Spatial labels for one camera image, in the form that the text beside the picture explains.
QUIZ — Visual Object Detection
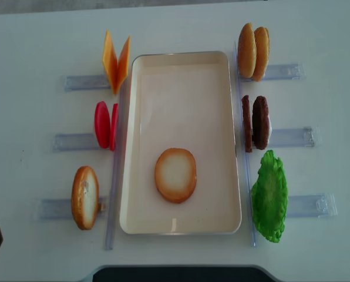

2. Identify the green lettuce leaf front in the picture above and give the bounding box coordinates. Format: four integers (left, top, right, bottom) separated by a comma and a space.
251, 150, 288, 243

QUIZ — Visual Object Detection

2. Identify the bread slice on tray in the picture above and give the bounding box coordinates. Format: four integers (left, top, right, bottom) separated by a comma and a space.
154, 148, 197, 203

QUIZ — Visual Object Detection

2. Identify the right red tomato slice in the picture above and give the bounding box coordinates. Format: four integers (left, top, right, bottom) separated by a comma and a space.
109, 103, 119, 151

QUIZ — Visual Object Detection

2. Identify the red tomato slice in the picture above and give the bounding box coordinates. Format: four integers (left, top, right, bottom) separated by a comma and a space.
94, 101, 110, 149
109, 103, 119, 151

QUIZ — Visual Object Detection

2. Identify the left red tomato slice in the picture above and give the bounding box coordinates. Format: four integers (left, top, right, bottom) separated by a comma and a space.
94, 101, 110, 149

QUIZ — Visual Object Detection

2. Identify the left brown meat patty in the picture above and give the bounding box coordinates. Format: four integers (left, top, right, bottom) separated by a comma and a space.
241, 95, 253, 153

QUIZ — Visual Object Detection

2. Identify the brown meat patty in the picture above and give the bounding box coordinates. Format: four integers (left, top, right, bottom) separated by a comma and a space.
241, 95, 253, 153
252, 96, 270, 150

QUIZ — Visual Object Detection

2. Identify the right brown meat patty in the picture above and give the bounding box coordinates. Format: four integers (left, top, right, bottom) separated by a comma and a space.
252, 96, 270, 150

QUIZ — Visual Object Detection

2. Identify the right orange cheese slice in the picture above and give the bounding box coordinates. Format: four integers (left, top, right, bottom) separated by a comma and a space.
114, 36, 130, 95

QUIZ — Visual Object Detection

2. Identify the orange cheese slice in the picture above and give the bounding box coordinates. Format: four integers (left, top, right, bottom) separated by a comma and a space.
102, 30, 117, 95
114, 36, 130, 95

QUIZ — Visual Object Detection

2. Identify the clear holder for cheese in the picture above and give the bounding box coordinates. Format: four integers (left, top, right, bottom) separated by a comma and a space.
59, 75, 111, 92

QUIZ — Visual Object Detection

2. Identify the upright bread slice left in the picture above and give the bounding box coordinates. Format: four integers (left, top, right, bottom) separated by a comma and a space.
71, 166, 99, 230

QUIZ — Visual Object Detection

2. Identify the left orange cheese slice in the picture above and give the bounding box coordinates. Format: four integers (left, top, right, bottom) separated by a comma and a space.
102, 30, 117, 95

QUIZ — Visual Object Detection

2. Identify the clear holder for tomato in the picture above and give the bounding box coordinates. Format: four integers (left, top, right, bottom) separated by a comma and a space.
49, 133, 101, 152

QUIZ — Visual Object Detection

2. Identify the clear holder for patties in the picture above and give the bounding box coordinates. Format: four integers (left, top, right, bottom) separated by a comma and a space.
268, 126, 322, 148

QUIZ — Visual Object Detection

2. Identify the clear holder for bread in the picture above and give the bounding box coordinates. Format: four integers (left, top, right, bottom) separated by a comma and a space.
34, 196, 107, 221

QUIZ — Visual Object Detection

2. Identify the clear holder for lettuce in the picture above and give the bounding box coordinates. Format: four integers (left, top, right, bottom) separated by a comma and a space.
287, 193, 338, 218

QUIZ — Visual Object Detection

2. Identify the cream rectangular tray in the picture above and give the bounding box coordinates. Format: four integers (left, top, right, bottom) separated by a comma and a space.
120, 51, 241, 235

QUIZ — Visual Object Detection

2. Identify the left bun slice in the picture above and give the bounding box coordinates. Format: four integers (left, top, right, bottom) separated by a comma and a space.
237, 22, 257, 78

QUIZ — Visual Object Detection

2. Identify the bun slice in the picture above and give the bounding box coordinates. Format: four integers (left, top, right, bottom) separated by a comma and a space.
237, 22, 257, 78
252, 26, 270, 82

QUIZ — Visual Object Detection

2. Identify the clear holder for buns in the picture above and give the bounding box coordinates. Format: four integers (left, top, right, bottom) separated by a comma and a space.
240, 62, 307, 82

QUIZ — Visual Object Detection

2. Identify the right bun slice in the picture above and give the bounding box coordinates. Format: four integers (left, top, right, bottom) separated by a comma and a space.
252, 26, 270, 82

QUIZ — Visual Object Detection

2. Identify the black base bottom edge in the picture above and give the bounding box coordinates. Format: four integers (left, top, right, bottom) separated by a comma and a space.
93, 266, 275, 282

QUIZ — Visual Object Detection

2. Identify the left clear long rail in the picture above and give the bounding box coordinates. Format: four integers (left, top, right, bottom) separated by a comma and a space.
105, 83, 129, 250

